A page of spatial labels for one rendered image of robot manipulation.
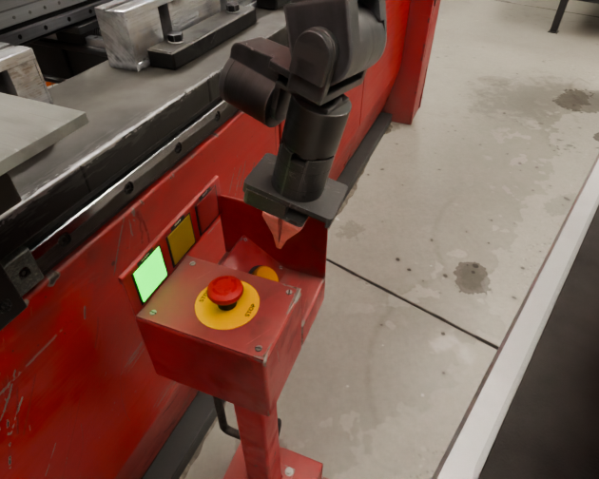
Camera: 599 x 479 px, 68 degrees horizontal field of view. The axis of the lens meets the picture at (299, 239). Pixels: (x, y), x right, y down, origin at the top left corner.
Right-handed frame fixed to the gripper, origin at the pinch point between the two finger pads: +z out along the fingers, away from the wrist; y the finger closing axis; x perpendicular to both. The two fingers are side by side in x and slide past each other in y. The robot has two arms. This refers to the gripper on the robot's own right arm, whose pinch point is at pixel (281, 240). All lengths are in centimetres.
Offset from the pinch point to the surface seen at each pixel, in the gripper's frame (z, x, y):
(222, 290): -0.2, 10.4, 2.6
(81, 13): 5, -40, 62
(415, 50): 42, -195, 0
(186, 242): 2.6, 4.4, 10.4
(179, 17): -4, -38, 37
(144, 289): 2.3, 12.9, 10.6
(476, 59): 73, -311, -39
